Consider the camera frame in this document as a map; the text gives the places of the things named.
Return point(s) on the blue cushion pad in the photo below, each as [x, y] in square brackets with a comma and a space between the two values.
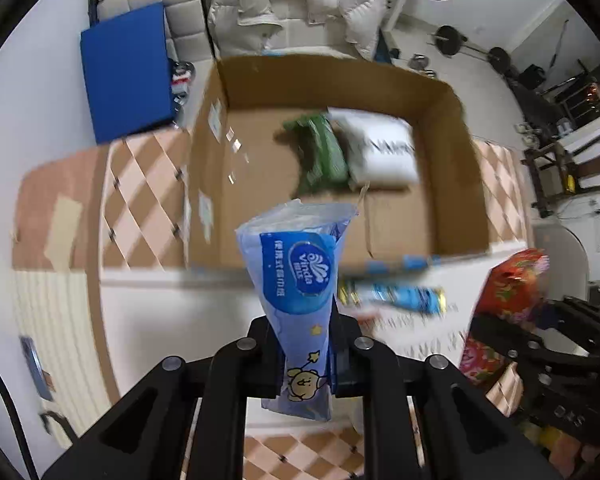
[125, 70]

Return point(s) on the dark wooden chair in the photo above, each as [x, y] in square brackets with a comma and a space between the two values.
[575, 170]

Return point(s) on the brown cardboard box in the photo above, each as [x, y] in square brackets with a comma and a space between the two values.
[260, 175]

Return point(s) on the checkered table mat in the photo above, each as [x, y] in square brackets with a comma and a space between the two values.
[140, 195]

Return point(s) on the beige padded chair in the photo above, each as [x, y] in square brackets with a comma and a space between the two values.
[180, 5]

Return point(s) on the striped drink cans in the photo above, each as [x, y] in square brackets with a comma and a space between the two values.
[182, 80]

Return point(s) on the white puffer jacket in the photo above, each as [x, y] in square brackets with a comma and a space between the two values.
[290, 5]

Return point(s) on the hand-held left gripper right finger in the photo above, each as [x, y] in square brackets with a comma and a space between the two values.
[341, 360]

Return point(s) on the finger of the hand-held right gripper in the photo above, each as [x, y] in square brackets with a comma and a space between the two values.
[590, 312]
[520, 342]

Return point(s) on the red floral soft package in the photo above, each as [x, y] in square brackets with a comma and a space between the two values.
[510, 285]

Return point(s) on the blue snack packet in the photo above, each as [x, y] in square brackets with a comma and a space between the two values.
[400, 296]

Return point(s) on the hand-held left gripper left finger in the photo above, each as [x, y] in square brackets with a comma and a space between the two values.
[275, 360]

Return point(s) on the white soft packet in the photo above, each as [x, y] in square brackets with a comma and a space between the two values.
[380, 150]

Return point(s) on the green soft packet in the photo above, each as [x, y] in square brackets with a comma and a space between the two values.
[320, 155]

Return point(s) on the small blue flat object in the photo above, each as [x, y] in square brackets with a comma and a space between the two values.
[37, 365]

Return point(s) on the black weight bench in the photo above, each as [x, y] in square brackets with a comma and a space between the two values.
[555, 95]

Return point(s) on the blue tissue pack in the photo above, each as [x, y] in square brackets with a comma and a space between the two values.
[295, 280]

